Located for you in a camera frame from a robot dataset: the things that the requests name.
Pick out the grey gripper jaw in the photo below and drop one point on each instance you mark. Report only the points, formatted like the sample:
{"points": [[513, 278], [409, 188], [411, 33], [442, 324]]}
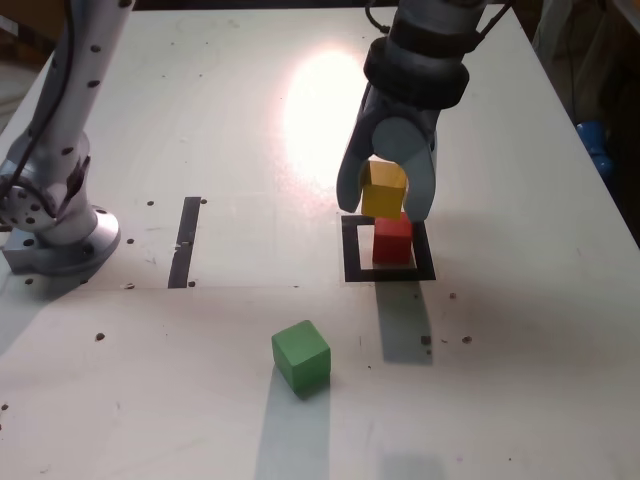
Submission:
{"points": [[422, 175], [350, 175]]}

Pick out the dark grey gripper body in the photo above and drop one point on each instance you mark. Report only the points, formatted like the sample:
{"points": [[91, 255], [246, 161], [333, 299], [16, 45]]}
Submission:
{"points": [[405, 111]]}

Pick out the yellow cube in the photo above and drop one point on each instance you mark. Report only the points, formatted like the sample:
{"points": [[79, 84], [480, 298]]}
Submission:
{"points": [[382, 197]]}

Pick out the red cube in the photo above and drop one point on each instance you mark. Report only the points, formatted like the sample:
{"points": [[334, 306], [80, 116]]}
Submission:
{"points": [[392, 245]]}

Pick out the green cube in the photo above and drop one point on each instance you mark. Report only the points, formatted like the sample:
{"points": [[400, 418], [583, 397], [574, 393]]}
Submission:
{"points": [[300, 360]]}

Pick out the black tape square outline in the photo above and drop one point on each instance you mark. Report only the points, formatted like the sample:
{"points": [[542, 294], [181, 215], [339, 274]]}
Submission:
{"points": [[350, 260]]}

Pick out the blue plastic object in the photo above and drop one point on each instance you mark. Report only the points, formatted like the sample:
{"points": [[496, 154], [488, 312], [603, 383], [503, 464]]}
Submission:
{"points": [[595, 140]]}

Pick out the black tape strip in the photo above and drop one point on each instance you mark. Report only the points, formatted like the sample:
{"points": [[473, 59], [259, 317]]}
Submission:
{"points": [[184, 240]]}

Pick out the beige cloth bundle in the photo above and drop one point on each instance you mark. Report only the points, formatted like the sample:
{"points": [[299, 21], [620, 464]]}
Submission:
{"points": [[590, 50]]}

